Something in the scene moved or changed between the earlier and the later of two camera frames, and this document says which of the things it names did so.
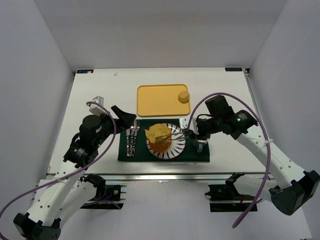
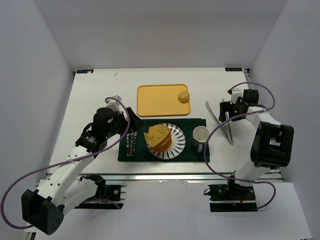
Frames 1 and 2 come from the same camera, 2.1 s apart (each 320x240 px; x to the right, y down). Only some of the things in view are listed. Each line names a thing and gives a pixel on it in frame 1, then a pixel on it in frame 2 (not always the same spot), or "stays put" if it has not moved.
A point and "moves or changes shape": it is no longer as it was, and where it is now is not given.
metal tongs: x=183 y=134 moves or changes shape
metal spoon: x=128 y=134 stays put
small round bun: x=183 y=97 stays put
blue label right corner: x=233 y=69 stays put
